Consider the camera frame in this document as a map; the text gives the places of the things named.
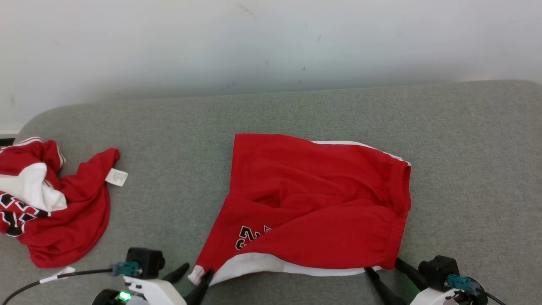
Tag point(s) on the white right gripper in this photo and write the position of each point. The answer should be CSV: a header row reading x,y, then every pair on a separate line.
x,y
436,298

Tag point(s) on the white wall baseboard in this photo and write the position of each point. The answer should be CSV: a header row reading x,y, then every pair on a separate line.
x,y
7,134

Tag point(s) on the red shorts white side stripe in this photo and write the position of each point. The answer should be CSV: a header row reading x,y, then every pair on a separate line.
x,y
322,203

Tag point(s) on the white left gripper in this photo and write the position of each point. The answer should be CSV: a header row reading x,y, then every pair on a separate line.
x,y
156,292

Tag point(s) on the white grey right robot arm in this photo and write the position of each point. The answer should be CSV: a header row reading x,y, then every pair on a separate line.
x,y
476,298

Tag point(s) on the red Bulls jersey white sleeves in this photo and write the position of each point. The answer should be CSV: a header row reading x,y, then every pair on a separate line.
x,y
72,212

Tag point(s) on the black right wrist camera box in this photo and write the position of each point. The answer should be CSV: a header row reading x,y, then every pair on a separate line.
x,y
438,271

